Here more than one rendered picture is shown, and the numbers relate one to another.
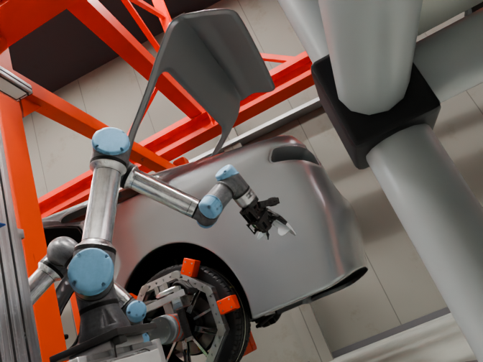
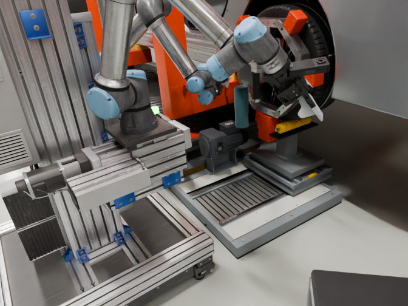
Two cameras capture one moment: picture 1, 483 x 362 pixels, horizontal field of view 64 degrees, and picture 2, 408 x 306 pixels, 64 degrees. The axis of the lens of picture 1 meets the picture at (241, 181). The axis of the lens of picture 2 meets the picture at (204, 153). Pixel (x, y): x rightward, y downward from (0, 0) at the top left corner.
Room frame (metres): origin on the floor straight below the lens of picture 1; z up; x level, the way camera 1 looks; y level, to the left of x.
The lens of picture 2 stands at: (0.58, -0.54, 1.31)
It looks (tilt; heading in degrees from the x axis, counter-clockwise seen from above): 27 degrees down; 49
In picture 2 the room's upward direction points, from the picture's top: 5 degrees counter-clockwise
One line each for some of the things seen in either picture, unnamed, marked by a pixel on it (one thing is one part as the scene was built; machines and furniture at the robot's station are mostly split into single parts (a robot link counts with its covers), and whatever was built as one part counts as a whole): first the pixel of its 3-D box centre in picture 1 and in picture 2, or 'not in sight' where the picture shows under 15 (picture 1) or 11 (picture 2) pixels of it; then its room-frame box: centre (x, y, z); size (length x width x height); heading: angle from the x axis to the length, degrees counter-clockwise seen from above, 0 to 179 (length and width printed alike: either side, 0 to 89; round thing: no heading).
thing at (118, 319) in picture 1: (102, 321); (137, 115); (1.19, 0.55, 0.87); 0.15 x 0.15 x 0.10
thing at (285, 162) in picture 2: not in sight; (286, 141); (2.29, 0.58, 0.32); 0.40 x 0.30 x 0.28; 78
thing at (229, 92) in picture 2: not in sight; (217, 79); (2.19, 1.12, 0.69); 0.52 x 0.17 x 0.35; 168
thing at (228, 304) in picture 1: (228, 304); (311, 78); (2.06, 0.30, 0.85); 0.09 x 0.08 x 0.07; 78
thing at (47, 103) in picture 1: (126, 157); not in sight; (3.20, 0.91, 2.54); 2.58 x 0.12 x 0.42; 168
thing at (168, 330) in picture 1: (169, 328); (259, 70); (2.05, 0.63, 0.85); 0.21 x 0.14 x 0.14; 168
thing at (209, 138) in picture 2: not in sight; (229, 146); (2.09, 0.94, 0.26); 0.42 x 0.18 x 0.35; 168
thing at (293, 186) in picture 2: not in sight; (285, 166); (2.29, 0.58, 0.13); 0.50 x 0.36 x 0.10; 78
